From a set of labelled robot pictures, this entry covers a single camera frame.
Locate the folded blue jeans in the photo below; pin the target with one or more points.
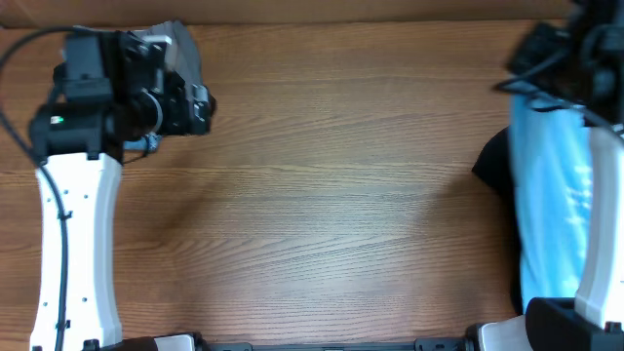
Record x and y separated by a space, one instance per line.
149 143

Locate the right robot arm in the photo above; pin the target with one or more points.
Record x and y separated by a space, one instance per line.
576 67

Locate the black t-shirt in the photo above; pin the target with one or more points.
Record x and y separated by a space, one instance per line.
493 168

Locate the folded grey garment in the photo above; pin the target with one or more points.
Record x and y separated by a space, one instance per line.
181 53

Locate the light blue printed t-shirt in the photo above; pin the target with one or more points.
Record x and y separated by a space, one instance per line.
553 181

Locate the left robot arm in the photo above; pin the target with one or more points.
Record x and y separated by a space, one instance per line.
114 92

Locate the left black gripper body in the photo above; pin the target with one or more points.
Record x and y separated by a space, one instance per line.
173 120

